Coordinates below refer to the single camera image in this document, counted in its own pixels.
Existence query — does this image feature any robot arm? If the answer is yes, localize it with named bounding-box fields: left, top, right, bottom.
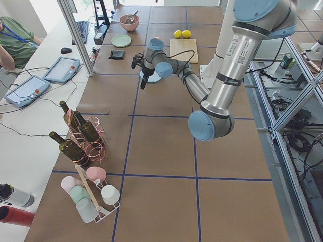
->
left=139, top=1, right=298, bottom=141

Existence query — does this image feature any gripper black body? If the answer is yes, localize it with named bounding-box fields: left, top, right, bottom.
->
left=142, top=66, right=154, bottom=78

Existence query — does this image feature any pale pink cup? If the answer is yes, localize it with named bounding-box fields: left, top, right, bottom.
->
left=61, top=176, right=83, bottom=194

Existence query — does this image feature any blue teach pendant far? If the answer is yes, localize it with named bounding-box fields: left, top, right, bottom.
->
left=43, top=57, right=80, bottom=83

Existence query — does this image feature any green cup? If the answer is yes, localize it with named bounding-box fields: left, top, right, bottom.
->
left=69, top=185, right=90, bottom=204

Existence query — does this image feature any wooden cutting board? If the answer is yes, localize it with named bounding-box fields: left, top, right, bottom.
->
left=170, top=38, right=199, bottom=64

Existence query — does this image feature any dark glass bottle back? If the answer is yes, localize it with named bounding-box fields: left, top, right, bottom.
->
left=59, top=101, right=79, bottom=133

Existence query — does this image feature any copper wire bottle rack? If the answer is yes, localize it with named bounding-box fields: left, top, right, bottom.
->
left=69, top=116, right=107, bottom=164

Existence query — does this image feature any metal scoop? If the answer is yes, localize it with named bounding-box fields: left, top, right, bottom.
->
left=123, top=10, right=139, bottom=24

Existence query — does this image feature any black keyboard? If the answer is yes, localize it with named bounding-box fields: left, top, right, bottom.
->
left=76, top=21, right=89, bottom=44

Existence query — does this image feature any black computer mouse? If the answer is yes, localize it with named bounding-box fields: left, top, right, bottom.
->
left=60, top=47, right=73, bottom=54

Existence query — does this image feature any white cup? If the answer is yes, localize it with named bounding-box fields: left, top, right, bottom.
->
left=101, top=185, right=120, bottom=205

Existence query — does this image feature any dark glass bottle middle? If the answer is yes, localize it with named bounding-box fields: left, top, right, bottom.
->
left=73, top=111, right=102, bottom=143

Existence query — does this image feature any person in green shirt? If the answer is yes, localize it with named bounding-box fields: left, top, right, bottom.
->
left=1, top=16, right=42, bottom=70

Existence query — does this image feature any yellow lemon right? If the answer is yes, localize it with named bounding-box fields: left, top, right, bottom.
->
left=182, top=30, right=192, bottom=38

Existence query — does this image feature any pink cup upper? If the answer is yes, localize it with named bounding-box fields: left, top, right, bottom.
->
left=86, top=166, right=106, bottom=182

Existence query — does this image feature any yellow lemon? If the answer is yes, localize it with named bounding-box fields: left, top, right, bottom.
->
left=182, top=30, right=192, bottom=38
left=174, top=30, right=182, bottom=39

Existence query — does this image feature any pink bowl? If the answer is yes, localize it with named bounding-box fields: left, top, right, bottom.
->
left=119, top=14, right=139, bottom=32

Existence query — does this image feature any yellow lemon left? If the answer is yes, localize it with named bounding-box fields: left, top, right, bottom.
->
left=174, top=30, right=182, bottom=39

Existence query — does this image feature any blue teach pendant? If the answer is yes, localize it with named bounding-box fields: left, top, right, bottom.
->
left=43, top=57, right=80, bottom=83
left=4, top=75, right=50, bottom=108

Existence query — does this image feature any blue teach pendant near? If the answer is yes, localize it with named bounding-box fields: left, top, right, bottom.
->
left=4, top=75, right=50, bottom=108

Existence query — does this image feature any red bottle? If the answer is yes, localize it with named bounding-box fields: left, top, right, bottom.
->
left=1, top=206, right=35, bottom=227

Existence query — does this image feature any grey cup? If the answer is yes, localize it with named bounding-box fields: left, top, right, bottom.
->
left=76, top=198, right=99, bottom=223

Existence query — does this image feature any light blue plate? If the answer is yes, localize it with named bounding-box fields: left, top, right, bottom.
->
left=147, top=71, right=162, bottom=83

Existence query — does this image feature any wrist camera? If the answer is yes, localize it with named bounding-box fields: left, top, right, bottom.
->
left=131, top=53, right=144, bottom=69

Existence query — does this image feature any green plate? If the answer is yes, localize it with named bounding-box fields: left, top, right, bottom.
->
left=111, top=34, right=132, bottom=48

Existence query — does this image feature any dark grey folded cloth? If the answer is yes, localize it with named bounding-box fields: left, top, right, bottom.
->
left=109, top=50, right=125, bottom=60

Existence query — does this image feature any white wire cup rack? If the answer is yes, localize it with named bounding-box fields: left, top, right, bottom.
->
left=75, top=165, right=121, bottom=223

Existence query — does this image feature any aluminium frame post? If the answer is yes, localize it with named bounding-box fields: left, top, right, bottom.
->
left=57, top=0, right=95, bottom=77

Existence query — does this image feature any grey water bottle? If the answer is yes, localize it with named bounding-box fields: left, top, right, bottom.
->
left=1, top=184, right=34, bottom=207

